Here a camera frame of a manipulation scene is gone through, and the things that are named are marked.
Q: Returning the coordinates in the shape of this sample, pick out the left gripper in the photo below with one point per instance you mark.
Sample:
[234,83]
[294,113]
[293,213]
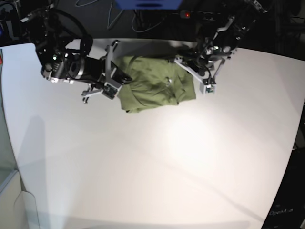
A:
[204,66]

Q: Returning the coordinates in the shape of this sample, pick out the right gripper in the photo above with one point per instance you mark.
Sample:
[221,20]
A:
[112,74]

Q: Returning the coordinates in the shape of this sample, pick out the green T-shirt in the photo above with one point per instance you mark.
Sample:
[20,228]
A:
[155,83]

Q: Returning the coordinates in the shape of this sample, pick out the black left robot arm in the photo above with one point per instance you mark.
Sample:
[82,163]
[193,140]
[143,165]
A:
[217,40]

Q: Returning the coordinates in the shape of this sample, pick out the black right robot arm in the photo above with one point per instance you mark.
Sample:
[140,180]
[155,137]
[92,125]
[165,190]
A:
[62,45]

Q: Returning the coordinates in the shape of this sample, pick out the black power strip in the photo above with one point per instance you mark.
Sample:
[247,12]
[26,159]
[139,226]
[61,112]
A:
[199,15]

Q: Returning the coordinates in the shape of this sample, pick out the blue box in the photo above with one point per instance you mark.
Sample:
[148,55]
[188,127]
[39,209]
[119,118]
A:
[149,4]

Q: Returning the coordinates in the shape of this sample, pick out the black OpenArm case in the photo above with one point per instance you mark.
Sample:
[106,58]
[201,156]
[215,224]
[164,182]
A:
[288,208]

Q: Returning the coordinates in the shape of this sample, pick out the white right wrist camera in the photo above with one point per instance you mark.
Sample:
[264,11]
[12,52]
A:
[109,91]

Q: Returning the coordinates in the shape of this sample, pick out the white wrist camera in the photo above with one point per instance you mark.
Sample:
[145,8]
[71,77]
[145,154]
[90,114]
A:
[109,91]
[208,88]

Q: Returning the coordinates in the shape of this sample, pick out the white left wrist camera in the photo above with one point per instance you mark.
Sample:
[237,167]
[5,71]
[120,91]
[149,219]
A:
[208,88]

